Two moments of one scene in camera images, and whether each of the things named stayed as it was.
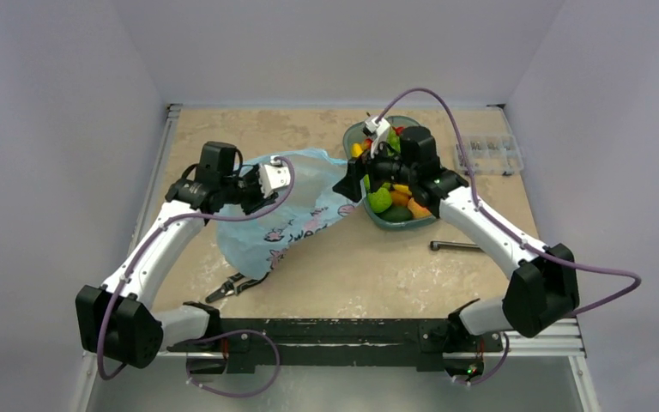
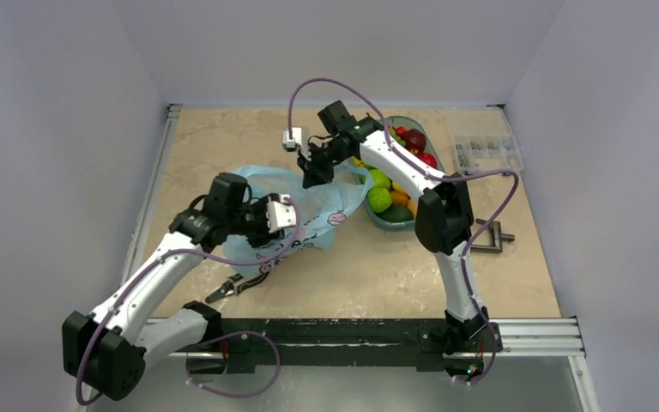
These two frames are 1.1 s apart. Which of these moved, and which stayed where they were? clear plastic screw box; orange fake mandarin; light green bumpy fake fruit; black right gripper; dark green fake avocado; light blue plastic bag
Moved: black right gripper; light blue plastic bag
Stayed: orange fake mandarin; light green bumpy fake fruit; dark green fake avocado; clear plastic screw box
